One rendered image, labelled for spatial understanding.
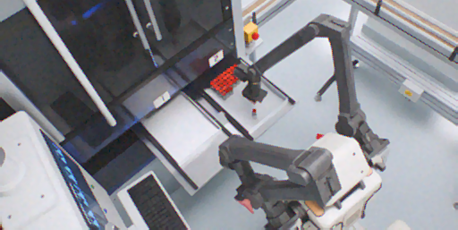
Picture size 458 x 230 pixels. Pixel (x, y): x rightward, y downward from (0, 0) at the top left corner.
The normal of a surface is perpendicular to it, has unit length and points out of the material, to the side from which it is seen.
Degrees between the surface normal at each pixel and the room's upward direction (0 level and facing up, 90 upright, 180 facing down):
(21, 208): 0
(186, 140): 0
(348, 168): 48
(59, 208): 0
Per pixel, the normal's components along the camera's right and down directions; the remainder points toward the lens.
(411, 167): -0.09, -0.53
